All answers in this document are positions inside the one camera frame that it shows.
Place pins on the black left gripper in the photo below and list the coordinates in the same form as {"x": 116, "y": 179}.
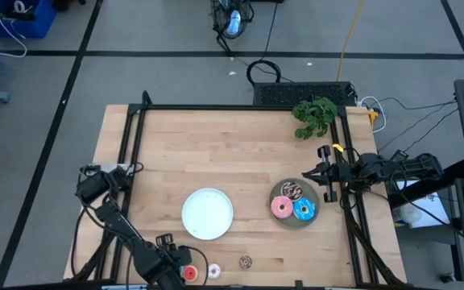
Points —
{"x": 179, "y": 255}

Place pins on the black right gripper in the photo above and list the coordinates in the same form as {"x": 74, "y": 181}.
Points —
{"x": 340, "y": 172}

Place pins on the large chocolate frosted donut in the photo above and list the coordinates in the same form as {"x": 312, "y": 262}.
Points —
{"x": 285, "y": 189}

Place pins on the large blue frosted donut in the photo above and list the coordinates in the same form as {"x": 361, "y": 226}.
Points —
{"x": 298, "y": 209}

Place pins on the small red frosted donut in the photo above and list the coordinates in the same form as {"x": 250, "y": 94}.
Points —
{"x": 193, "y": 274}

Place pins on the large pink frosted donut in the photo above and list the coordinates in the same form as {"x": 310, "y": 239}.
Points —
{"x": 275, "y": 207}

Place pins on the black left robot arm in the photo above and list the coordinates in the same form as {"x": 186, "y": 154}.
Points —
{"x": 115, "y": 221}

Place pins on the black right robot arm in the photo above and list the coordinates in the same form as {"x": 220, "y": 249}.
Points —
{"x": 401, "y": 169}

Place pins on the white round plate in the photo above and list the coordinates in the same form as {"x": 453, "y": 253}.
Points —
{"x": 208, "y": 214}

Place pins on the grey round plate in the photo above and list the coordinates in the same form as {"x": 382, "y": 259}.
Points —
{"x": 294, "y": 223}

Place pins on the small white frosted donut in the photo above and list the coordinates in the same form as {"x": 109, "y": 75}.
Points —
{"x": 210, "y": 271}

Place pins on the green potted plant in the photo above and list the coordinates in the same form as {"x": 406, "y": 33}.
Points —
{"x": 316, "y": 114}

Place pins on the small chocolate sprinkled donut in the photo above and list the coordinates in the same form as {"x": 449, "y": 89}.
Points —
{"x": 241, "y": 262}

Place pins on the yellow power plug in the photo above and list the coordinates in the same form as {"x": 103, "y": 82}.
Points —
{"x": 373, "y": 116}

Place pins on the black computer case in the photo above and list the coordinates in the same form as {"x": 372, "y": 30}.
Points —
{"x": 296, "y": 93}

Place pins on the white paper sheet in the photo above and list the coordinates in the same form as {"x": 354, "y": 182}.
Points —
{"x": 433, "y": 209}

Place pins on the black floor fan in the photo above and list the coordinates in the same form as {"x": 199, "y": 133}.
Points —
{"x": 232, "y": 24}

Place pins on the blue plastic bin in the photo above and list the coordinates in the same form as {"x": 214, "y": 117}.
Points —
{"x": 42, "y": 24}

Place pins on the black aluminium table frame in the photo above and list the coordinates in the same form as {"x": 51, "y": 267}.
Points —
{"x": 216, "y": 107}

